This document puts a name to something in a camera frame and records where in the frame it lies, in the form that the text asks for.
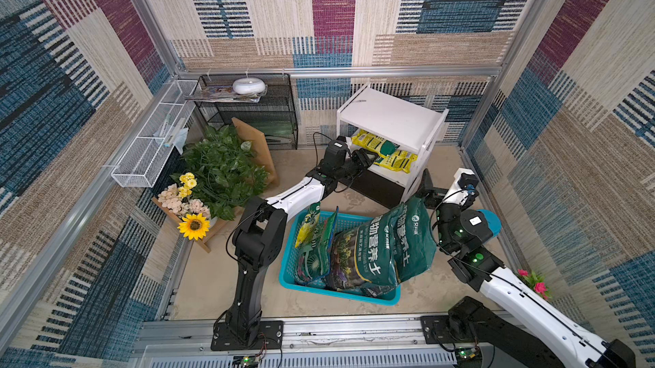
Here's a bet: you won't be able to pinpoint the green leafy plant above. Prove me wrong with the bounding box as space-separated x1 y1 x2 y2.
182 125 269 221

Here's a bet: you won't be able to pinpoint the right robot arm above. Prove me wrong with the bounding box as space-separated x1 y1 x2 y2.
415 168 636 367

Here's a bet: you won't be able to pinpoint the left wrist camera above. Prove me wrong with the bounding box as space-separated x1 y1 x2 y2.
320 136 350 173

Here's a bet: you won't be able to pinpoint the yellow sunflower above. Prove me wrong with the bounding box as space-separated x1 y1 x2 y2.
177 214 211 241

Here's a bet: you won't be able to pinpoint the pink and yellow flower bouquet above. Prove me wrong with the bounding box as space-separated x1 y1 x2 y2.
156 172 211 220

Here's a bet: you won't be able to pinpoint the teal round canister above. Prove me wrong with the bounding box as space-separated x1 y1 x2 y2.
479 209 501 237

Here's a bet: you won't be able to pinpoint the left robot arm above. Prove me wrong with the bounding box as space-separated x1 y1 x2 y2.
212 136 377 350

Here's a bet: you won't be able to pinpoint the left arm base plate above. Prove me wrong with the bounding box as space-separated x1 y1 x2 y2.
210 320 284 352

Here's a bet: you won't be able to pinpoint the black mesh rack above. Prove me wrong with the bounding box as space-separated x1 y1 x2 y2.
194 74 299 150

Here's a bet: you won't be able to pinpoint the white wire wall basket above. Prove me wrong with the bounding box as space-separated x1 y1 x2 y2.
112 80 199 188

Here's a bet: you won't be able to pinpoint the magazines on rack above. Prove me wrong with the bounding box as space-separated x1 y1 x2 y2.
184 86 268 103

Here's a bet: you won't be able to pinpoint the teal plastic basket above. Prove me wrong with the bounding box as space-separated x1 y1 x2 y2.
279 208 401 307

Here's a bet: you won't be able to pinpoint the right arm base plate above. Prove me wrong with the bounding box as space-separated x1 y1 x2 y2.
420 314 475 345

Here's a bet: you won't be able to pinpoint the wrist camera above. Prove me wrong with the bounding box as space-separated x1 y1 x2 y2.
320 136 350 173
442 168 479 210

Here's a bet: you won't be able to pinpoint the white round device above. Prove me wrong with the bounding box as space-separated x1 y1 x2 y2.
232 77 266 95

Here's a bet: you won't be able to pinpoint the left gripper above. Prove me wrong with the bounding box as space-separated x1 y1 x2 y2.
332 148 377 181

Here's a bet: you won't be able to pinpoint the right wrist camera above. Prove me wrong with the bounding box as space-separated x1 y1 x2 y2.
442 168 479 210

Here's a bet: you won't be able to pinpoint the colourful green blue soil bag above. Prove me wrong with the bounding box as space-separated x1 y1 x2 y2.
294 210 338 285

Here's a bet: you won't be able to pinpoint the yellow green fertilizer bag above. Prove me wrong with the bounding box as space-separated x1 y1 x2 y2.
294 202 321 248

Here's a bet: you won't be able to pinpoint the pink flower pot plant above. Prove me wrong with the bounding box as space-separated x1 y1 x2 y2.
517 269 550 301

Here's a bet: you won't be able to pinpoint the white metal shelf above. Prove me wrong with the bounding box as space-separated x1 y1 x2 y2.
336 85 449 209

